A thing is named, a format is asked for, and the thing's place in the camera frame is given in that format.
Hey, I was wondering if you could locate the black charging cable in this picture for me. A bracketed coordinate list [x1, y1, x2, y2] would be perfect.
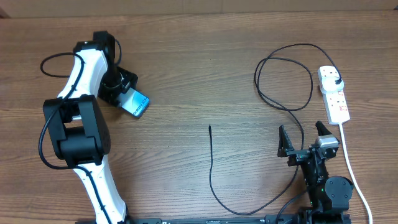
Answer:
[208, 43, 345, 217]

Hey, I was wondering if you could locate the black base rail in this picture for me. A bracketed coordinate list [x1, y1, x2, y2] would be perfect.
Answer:
[74, 213, 352, 224]

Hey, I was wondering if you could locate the white charger plug adapter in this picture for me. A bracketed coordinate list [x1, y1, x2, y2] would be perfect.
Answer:
[320, 77, 345, 94]

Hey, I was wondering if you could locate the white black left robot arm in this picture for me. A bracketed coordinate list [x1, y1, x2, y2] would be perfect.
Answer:
[38, 31, 137, 223]

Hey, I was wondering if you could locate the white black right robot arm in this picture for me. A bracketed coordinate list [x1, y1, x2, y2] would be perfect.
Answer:
[275, 121, 354, 223]

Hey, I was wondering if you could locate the blue Galaxy smartphone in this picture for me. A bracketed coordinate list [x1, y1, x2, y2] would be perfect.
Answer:
[118, 88, 150, 118]

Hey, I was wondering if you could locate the white power strip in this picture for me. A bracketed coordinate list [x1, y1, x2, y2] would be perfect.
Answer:
[317, 65, 350, 125]

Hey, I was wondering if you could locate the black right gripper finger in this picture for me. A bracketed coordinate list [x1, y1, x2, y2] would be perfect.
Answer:
[315, 121, 332, 136]
[277, 125, 294, 157]

